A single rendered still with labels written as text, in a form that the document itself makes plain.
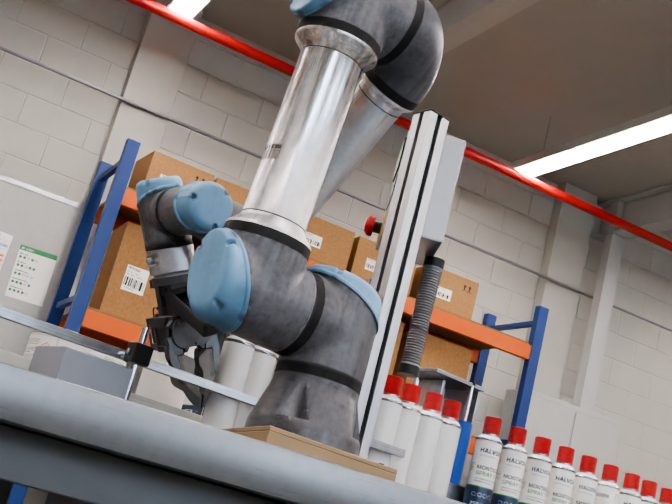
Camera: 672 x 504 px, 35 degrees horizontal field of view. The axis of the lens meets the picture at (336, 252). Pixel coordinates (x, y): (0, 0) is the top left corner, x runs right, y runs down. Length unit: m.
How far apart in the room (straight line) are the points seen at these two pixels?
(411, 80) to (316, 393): 0.46
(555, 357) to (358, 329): 6.27
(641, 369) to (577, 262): 1.00
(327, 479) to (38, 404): 0.25
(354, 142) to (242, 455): 0.76
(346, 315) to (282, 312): 0.10
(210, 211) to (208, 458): 0.74
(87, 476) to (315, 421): 0.49
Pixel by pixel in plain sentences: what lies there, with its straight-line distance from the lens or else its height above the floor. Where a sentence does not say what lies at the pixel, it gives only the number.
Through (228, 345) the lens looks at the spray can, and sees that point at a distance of 1.70.
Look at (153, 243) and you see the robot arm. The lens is 1.66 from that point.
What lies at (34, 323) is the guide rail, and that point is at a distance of 1.52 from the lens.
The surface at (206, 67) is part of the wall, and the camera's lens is 6.77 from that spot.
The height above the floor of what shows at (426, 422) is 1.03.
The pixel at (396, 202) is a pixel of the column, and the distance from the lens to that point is 1.76.
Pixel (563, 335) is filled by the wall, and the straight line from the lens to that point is 7.67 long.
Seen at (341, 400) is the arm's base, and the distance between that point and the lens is 1.35.
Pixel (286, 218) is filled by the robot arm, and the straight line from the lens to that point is 1.33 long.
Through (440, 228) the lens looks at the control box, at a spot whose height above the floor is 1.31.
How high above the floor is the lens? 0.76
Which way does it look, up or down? 16 degrees up
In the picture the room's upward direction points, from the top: 15 degrees clockwise
